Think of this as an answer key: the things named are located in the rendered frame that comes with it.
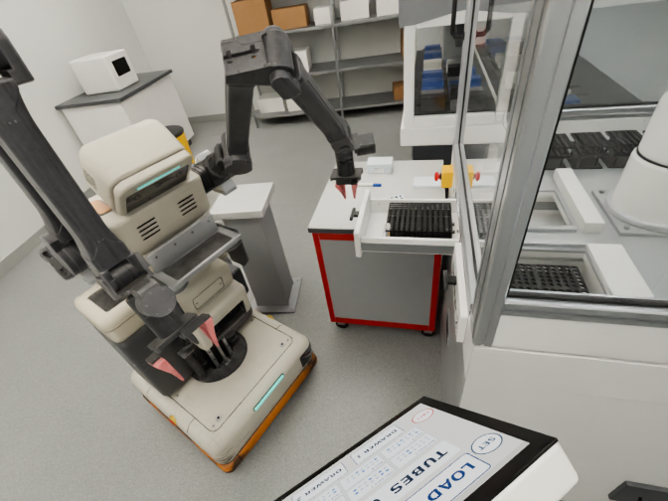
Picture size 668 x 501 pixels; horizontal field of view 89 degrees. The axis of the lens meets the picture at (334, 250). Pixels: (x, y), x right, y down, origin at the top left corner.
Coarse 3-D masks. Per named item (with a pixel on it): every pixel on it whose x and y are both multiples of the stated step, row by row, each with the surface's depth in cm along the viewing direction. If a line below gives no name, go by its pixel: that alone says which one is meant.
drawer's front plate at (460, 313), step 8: (456, 248) 102; (456, 256) 99; (456, 264) 97; (456, 272) 96; (464, 280) 92; (456, 288) 94; (464, 288) 90; (456, 296) 93; (464, 296) 88; (456, 304) 93; (464, 304) 86; (456, 312) 92; (464, 312) 84; (456, 320) 91; (464, 320) 84; (456, 328) 90; (464, 328) 86; (456, 336) 90
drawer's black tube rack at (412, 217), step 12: (408, 204) 128; (420, 204) 127; (432, 204) 127; (444, 204) 125; (396, 216) 123; (408, 216) 122; (420, 216) 121; (432, 216) 120; (444, 216) 119; (396, 228) 118; (408, 228) 117; (420, 228) 120; (432, 228) 116; (444, 228) 115
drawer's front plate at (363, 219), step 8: (368, 192) 133; (368, 200) 131; (368, 208) 132; (360, 216) 121; (368, 216) 133; (360, 224) 117; (360, 232) 117; (360, 240) 117; (360, 248) 118; (360, 256) 120
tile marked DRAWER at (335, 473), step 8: (328, 472) 56; (336, 472) 54; (344, 472) 53; (320, 480) 55; (328, 480) 53; (336, 480) 52; (304, 488) 55; (312, 488) 53; (320, 488) 52; (296, 496) 54; (304, 496) 52; (312, 496) 51
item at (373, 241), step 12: (372, 204) 136; (384, 204) 134; (396, 204) 133; (456, 204) 128; (372, 216) 136; (384, 216) 135; (456, 216) 129; (372, 228) 130; (456, 228) 123; (372, 240) 116; (384, 240) 115; (396, 240) 114; (408, 240) 113; (420, 240) 112; (432, 240) 111; (444, 240) 110; (456, 240) 110; (408, 252) 117; (420, 252) 115; (432, 252) 114; (444, 252) 113
